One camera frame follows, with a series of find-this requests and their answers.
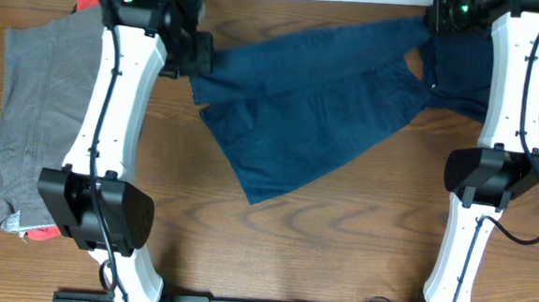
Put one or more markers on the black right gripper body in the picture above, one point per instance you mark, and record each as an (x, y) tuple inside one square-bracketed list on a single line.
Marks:
[(460, 16)]

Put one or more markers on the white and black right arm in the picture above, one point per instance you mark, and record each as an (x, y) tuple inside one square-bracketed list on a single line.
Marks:
[(505, 163)]

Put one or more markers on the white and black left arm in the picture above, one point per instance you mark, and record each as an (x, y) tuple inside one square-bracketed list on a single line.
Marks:
[(92, 197)]

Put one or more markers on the dark blue shorts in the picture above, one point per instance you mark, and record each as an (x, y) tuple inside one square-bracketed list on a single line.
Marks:
[(289, 110)]

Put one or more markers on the grey shorts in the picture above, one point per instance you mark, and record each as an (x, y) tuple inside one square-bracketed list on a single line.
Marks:
[(50, 74)]

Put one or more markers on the folded dark blue garment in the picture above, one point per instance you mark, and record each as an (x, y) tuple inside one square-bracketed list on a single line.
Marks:
[(457, 71)]

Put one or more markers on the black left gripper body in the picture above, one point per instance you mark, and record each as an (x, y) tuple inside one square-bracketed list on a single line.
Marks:
[(192, 58)]

